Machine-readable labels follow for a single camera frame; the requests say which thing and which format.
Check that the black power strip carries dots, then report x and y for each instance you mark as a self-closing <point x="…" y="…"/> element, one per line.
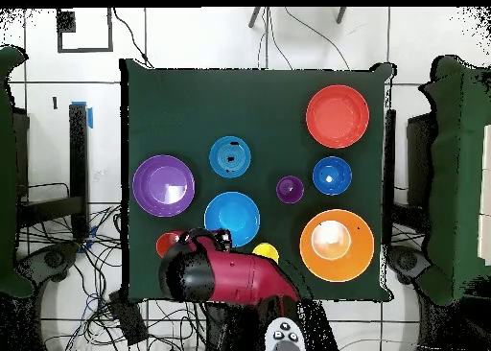
<point x="128" y="320"/>

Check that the black pedestal leg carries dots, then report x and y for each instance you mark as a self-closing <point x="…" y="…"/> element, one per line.
<point x="53" y="259"/>
<point x="406" y="261"/>

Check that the large purple plastic bowl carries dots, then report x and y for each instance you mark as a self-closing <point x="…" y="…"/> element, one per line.
<point x="153" y="197"/>

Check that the dark green tablecloth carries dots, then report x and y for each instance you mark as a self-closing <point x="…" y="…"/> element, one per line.
<point x="184" y="109"/>

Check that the orange-red plastic cup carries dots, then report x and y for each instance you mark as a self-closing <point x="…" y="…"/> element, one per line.
<point x="165" y="243"/>

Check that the yellow plastic cup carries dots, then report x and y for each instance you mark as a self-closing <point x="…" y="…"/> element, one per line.
<point x="266" y="250"/>

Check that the white boxes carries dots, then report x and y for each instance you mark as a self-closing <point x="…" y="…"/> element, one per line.
<point x="486" y="193"/>

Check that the blue tape strip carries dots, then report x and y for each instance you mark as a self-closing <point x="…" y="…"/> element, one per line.
<point x="90" y="117"/>

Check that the green cloth side table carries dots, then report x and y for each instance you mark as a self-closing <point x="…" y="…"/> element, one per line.
<point x="456" y="174"/>
<point x="7" y="174"/>

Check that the black square frame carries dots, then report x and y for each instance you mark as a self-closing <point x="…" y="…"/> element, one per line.
<point x="85" y="50"/>

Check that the medium light blue bowl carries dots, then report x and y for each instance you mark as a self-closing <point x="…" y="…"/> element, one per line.
<point x="232" y="216"/>

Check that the grey tripod leg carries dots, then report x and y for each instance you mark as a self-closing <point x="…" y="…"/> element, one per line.
<point x="340" y="16"/>
<point x="255" y="18"/>

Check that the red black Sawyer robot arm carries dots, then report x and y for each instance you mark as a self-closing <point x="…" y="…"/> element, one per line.
<point x="245" y="278"/>

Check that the purple plastic cup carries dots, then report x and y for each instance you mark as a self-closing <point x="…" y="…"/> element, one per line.
<point x="290" y="190"/>

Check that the orange shallow plastic bowl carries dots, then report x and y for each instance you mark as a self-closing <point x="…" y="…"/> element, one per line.
<point x="337" y="116"/>

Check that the large yellow plastic bowl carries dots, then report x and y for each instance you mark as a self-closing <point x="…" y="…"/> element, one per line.
<point x="356" y="259"/>

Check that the small light blue bowl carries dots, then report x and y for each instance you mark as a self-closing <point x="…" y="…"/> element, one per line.
<point x="220" y="157"/>

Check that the small dark blue bowl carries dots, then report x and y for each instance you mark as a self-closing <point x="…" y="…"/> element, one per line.
<point x="332" y="170"/>

